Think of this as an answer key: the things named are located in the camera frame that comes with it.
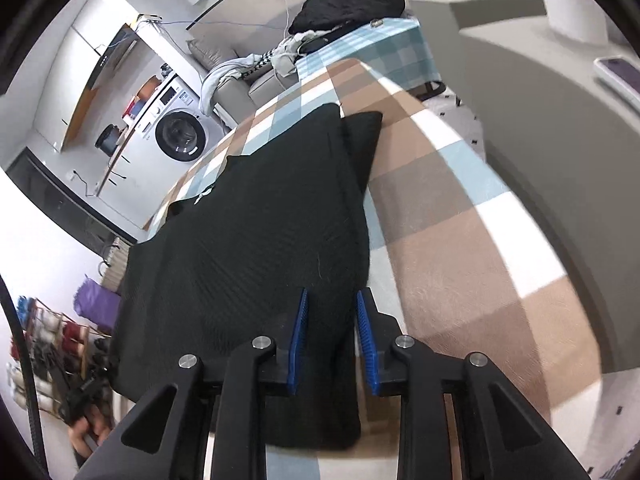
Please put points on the light blue cloth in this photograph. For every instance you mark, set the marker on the light blue cloth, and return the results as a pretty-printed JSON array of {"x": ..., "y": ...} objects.
[{"x": 225, "y": 77}]

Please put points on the black quilted jacket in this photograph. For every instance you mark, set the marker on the black quilted jacket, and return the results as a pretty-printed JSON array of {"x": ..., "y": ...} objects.
[{"x": 345, "y": 5}]

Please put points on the red container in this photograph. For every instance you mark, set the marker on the red container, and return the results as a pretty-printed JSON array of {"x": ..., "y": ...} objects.
[{"x": 133, "y": 106}]

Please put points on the black cooking pot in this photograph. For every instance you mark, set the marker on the black cooking pot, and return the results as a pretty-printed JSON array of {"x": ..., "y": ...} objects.
[{"x": 108, "y": 139}]

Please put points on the beige low cabinet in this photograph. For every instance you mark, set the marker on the beige low cabinet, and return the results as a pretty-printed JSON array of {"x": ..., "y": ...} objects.
[
  {"x": 440, "y": 17},
  {"x": 550, "y": 135}
]

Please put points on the white washing machine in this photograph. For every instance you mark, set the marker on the white washing machine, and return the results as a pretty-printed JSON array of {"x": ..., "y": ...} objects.
[{"x": 185, "y": 130}]

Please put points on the dark door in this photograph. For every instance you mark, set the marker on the dark door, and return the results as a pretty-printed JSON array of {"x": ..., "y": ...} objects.
[{"x": 65, "y": 200}]

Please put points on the black knit sweater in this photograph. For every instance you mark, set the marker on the black knit sweater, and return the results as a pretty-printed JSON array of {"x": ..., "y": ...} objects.
[{"x": 260, "y": 220}]

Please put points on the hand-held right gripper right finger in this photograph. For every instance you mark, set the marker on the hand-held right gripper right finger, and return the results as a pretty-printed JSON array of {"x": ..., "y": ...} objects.
[{"x": 366, "y": 345}]

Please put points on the white wall cabinets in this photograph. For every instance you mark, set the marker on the white wall cabinets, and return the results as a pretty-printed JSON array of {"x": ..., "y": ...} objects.
[{"x": 75, "y": 60}]

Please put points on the shoe rack with shoes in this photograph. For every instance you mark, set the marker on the shoe rack with shoes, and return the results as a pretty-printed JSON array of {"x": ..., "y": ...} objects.
[{"x": 50, "y": 355}]

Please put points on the purple bag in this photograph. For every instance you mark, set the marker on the purple bag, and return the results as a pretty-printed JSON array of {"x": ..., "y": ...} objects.
[{"x": 97, "y": 305}]

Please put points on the white paper towel roll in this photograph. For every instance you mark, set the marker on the white paper towel roll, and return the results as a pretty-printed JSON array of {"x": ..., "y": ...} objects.
[{"x": 575, "y": 0}]

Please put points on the teal checked table cover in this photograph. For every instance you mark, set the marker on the teal checked table cover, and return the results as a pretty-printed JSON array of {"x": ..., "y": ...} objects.
[{"x": 380, "y": 50}]

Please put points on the white crumpled clothes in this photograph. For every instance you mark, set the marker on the white crumpled clothes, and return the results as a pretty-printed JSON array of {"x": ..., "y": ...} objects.
[{"x": 287, "y": 52}]

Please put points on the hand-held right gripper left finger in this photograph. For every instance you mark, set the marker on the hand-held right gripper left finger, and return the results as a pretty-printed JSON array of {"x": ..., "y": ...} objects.
[{"x": 299, "y": 345}]

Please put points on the woven laundry basket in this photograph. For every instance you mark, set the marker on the woven laundry basket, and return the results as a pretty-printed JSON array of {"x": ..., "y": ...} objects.
[{"x": 117, "y": 267}]

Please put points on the brown checked tablecloth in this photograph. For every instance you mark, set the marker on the brown checked tablecloth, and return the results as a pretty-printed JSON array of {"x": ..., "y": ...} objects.
[{"x": 450, "y": 240}]

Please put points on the steel range hood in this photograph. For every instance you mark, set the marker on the steel range hood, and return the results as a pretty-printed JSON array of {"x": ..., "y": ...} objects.
[{"x": 107, "y": 60}]

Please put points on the orange pot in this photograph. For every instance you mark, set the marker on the orange pot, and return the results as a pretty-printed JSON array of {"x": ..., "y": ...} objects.
[{"x": 150, "y": 87}]

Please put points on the smartphone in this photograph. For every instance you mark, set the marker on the smartphone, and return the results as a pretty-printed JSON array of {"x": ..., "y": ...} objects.
[{"x": 620, "y": 77}]

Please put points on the beige sofa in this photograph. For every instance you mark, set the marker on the beige sofa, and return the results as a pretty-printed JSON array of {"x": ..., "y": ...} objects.
[{"x": 235, "y": 90}]

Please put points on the white base cabinet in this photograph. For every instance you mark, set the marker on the white base cabinet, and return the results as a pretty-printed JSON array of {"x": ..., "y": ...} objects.
[{"x": 125, "y": 160}]

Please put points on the person's left hand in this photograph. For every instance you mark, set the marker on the person's left hand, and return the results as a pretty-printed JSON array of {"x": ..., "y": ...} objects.
[{"x": 80, "y": 440}]

